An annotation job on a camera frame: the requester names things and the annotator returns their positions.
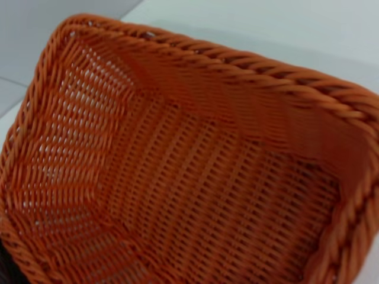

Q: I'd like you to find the orange wicker basket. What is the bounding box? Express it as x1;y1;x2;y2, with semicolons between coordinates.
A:
0;12;379;284

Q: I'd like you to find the dark brown wicker basket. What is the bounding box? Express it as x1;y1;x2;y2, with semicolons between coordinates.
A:
0;233;20;284

